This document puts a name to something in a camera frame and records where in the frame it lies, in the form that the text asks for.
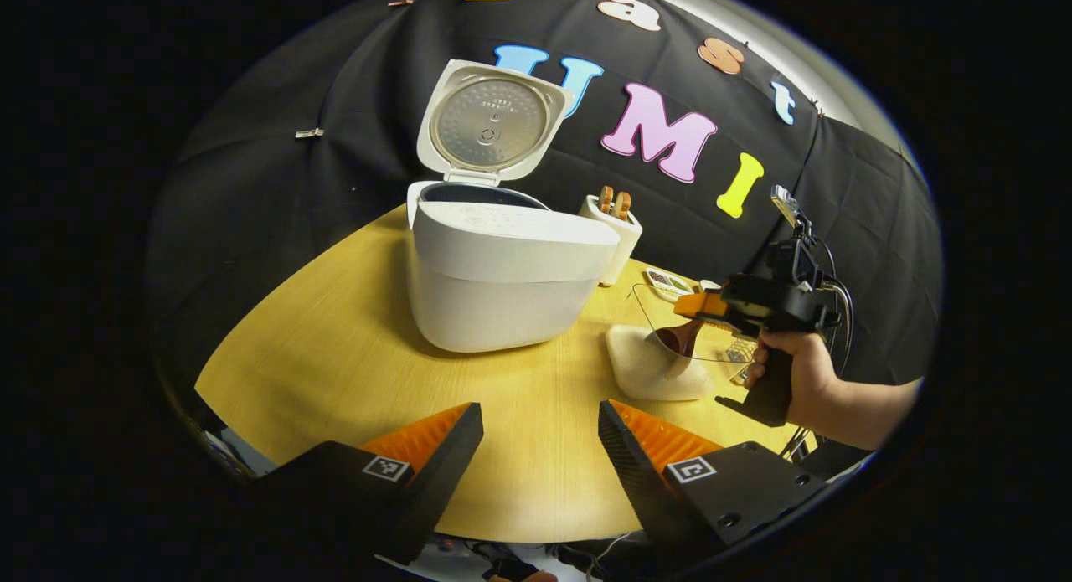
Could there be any brown wooden spoon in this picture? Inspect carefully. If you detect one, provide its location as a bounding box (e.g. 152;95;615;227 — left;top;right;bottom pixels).
653;314;709;357

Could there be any white rice cooker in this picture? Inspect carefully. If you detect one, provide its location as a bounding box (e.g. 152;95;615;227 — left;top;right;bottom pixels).
406;59;622;353

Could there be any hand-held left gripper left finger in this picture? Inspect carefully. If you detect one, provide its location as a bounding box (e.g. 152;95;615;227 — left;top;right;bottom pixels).
251;402;485;566

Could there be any clear plastic container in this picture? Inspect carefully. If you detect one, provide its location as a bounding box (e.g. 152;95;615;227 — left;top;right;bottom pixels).
605;282;755;402

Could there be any white toaster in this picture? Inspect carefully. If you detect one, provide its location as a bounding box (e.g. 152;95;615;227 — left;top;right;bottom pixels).
580;193;644;287

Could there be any black backdrop cloth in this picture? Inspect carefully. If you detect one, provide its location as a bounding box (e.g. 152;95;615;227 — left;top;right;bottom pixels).
147;0;943;390

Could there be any white divided bean dish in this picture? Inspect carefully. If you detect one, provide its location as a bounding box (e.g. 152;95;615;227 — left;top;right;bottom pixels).
645;267;696;302

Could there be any wire chopstick holder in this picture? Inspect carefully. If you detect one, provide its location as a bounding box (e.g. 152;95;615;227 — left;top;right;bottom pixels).
722;335;759;386

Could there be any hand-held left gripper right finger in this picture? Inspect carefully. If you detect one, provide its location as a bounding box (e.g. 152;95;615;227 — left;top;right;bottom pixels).
598;399;830;558

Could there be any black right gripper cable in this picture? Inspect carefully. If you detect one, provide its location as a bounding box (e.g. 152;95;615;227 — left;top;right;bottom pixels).
779;234;857;461

